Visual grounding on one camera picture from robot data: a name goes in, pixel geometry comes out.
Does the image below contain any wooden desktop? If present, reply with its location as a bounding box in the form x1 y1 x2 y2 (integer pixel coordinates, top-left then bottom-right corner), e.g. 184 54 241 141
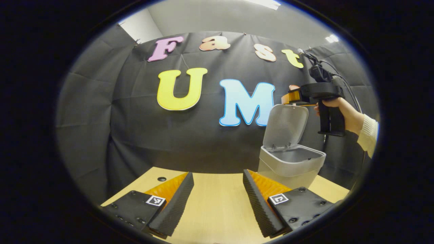
101 166 350 244

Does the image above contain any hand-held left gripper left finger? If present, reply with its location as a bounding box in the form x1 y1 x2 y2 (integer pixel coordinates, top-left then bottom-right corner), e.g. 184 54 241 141
102 171 195 238

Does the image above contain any black backdrop cloth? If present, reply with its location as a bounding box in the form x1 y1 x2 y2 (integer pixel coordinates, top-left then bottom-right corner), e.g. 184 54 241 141
56 24 378 204

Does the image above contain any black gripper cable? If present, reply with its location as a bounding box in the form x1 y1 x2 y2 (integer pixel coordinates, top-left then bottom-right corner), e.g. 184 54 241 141
298 48 362 114

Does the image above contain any long ceiling light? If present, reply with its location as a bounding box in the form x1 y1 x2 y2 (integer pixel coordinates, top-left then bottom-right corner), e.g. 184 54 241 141
247 0 282 10

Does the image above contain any grey desktop garbage bin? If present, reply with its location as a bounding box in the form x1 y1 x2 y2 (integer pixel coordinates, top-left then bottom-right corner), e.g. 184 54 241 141
258 104 327 189

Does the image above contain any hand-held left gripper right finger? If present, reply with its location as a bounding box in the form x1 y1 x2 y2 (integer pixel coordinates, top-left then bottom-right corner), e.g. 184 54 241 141
243 169 334 238

